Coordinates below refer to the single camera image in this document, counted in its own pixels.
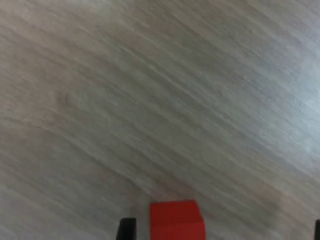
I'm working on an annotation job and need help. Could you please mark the red cube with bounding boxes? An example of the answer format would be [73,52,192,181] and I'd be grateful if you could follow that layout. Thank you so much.
[149,199,207,240]

